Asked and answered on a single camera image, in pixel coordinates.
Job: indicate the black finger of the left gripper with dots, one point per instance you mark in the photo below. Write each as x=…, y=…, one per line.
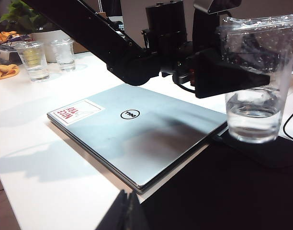
x=253, y=45
x=220, y=74

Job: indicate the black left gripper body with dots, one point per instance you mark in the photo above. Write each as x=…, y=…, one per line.
x=184, y=62

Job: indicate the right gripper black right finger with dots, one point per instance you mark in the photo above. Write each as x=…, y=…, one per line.
x=138, y=215

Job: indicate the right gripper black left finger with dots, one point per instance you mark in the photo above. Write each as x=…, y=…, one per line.
x=115, y=215

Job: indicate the clear plastic cup with lid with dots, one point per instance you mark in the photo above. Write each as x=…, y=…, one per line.
x=254, y=124

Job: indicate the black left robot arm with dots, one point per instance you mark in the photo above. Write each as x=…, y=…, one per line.
x=89, y=31

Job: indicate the silver Dell laptop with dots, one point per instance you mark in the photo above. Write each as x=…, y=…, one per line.
x=108, y=143

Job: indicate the clear cup with yellow contents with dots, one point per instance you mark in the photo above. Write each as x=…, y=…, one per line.
x=35, y=62

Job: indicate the black mouse pad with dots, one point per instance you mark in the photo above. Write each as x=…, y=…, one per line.
x=220, y=191

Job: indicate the brown cardboard box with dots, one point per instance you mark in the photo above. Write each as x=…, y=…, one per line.
x=80, y=48

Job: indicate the white plant pot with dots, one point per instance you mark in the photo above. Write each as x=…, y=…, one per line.
x=48, y=45

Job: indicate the orange and purple snack bag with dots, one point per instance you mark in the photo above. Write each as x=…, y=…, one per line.
x=7, y=37

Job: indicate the orange cloth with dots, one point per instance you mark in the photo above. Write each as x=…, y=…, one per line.
x=4, y=72

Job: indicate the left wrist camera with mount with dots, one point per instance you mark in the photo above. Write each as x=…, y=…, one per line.
x=205, y=28

